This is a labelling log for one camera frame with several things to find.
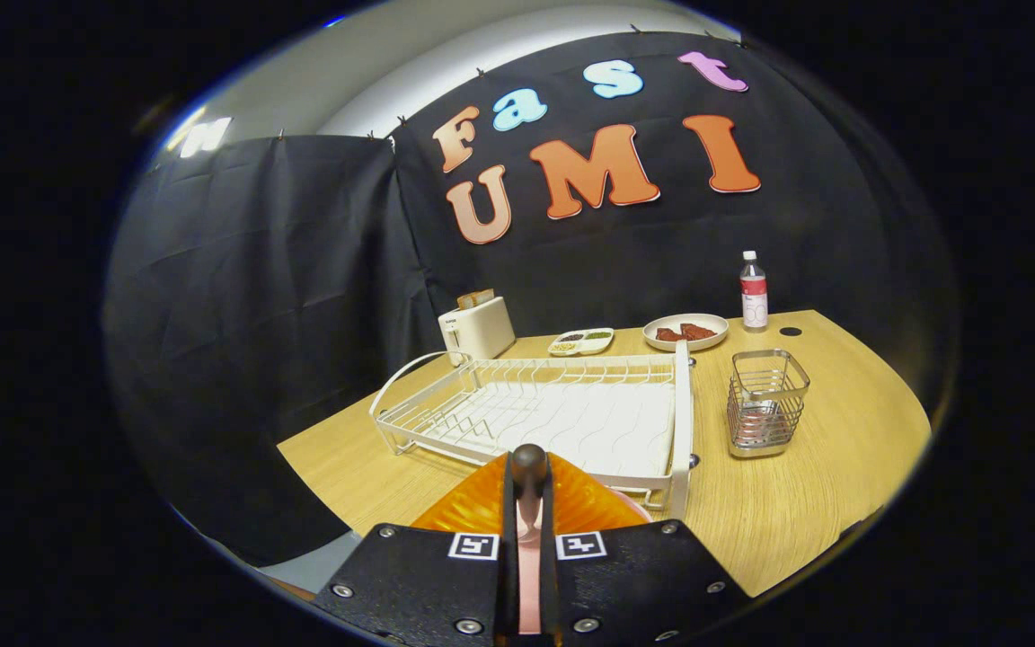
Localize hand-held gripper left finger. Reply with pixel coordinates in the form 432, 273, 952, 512
313, 452, 518, 647

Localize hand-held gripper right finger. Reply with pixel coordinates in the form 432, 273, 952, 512
540, 452, 752, 647

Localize pink plate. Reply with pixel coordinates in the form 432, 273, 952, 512
517, 492, 653, 635

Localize spoon with brown handle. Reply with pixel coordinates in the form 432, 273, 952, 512
510, 443, 551, 545

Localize white wire dish rack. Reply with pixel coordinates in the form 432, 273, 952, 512
369, 340, 696, 522

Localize metal wire basket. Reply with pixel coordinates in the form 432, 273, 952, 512
726, 349, 811, 459

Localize white divided bean dish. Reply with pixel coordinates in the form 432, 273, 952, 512
546, 328, 615, 358

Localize white plate with steaks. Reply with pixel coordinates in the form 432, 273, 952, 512
642, 313, 730, 352

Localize white toaster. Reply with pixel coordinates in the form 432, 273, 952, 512
438, 297, 517, 367

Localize clear bottle red label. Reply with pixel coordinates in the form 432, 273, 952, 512
739, 251, 769, 333

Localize black backdrop cloth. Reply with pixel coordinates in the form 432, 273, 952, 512
104, 31, 959, 567

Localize small ceiling light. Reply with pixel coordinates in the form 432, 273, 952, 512
178, 115, 234, 160

